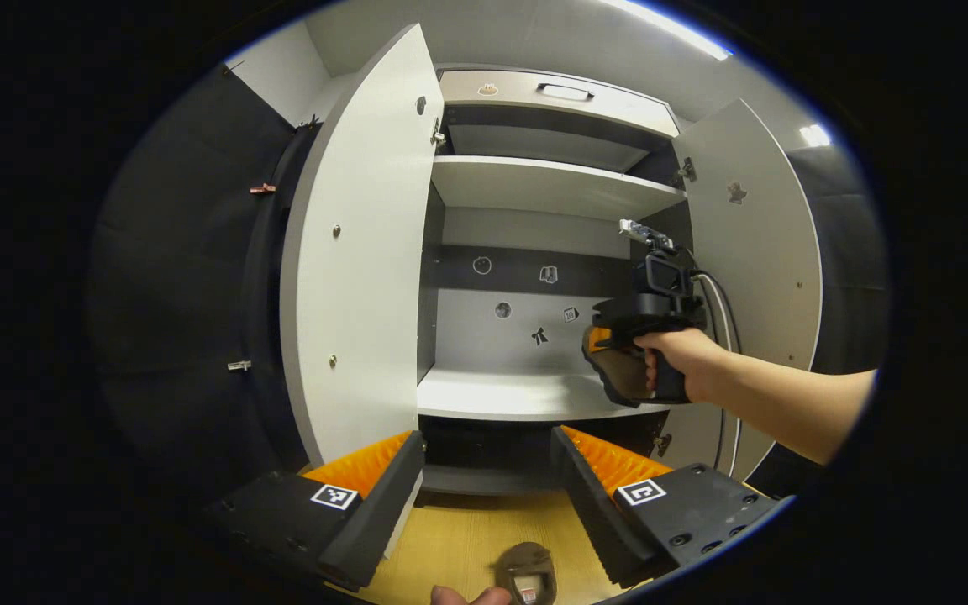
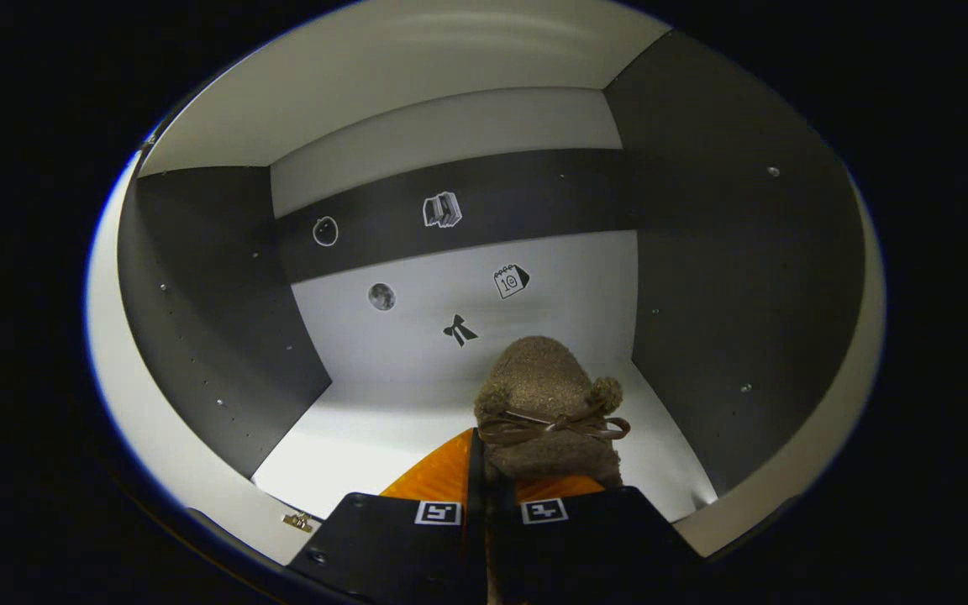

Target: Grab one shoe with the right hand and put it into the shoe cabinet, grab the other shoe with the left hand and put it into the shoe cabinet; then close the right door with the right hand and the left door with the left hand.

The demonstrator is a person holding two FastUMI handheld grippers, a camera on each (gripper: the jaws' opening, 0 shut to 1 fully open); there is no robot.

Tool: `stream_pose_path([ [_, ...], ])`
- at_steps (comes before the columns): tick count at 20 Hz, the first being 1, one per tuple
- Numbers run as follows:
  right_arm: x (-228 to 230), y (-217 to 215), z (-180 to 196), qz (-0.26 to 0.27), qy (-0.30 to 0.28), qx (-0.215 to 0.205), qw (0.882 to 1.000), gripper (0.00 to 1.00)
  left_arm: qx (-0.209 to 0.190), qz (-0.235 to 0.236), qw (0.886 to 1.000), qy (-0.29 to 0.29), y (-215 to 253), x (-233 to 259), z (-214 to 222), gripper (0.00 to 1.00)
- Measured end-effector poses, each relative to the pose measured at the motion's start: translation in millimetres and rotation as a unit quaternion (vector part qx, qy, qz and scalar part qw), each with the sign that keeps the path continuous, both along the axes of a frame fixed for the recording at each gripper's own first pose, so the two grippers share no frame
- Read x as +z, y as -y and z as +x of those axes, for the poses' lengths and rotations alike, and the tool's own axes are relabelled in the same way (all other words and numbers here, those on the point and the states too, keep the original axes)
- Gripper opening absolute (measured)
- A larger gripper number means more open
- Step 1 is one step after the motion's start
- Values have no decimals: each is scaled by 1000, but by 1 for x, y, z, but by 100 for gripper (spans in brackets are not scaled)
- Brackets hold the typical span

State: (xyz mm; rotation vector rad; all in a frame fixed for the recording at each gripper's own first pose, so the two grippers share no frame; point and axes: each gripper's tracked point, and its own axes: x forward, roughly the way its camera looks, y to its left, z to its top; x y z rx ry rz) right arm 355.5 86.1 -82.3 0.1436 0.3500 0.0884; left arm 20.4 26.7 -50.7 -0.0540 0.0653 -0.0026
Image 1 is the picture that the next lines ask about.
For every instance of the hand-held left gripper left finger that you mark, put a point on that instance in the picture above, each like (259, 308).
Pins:
(383, 512)

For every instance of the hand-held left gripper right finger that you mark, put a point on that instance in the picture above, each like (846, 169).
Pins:
(593, 504)

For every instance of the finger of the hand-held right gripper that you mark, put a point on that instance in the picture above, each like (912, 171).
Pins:
(600, 339)

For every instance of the brown fuzzy shoe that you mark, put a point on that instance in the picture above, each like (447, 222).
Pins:
(526, 559)
(618, 378)

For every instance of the white shoe cabinet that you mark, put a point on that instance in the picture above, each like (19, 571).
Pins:
(484, 344)

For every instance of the white cabinet door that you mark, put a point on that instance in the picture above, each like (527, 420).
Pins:
(358, 252)
(761, 252)

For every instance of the metal door hinge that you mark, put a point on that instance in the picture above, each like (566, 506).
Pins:
(439, 134)
(686, 171)
(663, 444)

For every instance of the white cabinet drawer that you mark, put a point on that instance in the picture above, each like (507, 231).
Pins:
(635, 113)

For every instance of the black backdrop cloth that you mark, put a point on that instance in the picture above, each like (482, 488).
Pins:
(181, 294)
(849, 277)

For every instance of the silver clip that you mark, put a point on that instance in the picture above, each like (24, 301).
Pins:
(239, 365)

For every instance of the small ceiling light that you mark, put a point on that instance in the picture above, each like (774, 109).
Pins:
(815, 135)

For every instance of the long ceiling light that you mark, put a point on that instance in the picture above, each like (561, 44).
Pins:
(686, 34)

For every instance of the red clip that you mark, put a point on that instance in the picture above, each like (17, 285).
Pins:
(262, 189)

